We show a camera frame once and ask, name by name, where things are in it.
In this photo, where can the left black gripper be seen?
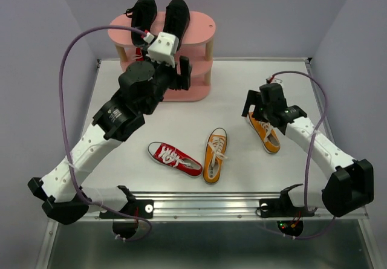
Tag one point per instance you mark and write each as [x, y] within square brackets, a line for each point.
[180, 81]

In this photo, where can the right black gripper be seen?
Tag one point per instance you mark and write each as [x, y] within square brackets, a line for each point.
[254, 97]

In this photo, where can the red sneaker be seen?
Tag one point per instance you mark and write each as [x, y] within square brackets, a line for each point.
[139, 54]
[170, 156]

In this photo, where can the black canvas shoe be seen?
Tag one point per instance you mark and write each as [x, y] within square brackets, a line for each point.
[177, 19]
[142, 14]

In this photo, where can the orange sneaker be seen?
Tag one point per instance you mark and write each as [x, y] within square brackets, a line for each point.
[215, 154]
[266, 133]

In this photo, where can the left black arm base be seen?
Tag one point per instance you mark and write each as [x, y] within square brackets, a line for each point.
[131, 217]

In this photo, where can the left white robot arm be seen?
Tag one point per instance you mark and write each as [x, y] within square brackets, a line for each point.
[141, 88]

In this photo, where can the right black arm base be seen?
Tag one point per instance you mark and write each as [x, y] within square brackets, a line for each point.
[282, 207]

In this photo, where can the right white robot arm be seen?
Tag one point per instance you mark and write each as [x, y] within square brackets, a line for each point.
[350, 182]

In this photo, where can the pink three-tier shoe shelf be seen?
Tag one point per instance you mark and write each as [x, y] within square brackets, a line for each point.
[197, 45]

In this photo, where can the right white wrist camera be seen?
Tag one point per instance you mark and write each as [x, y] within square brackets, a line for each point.
[274, 79]

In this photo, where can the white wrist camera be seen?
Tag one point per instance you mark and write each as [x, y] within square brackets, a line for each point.
[162, 48]
[274, 79]

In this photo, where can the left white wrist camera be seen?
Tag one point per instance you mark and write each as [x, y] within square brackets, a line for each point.
[162, 48]

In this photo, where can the aluminium front rail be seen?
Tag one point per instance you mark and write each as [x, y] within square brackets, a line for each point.
[187, 206]

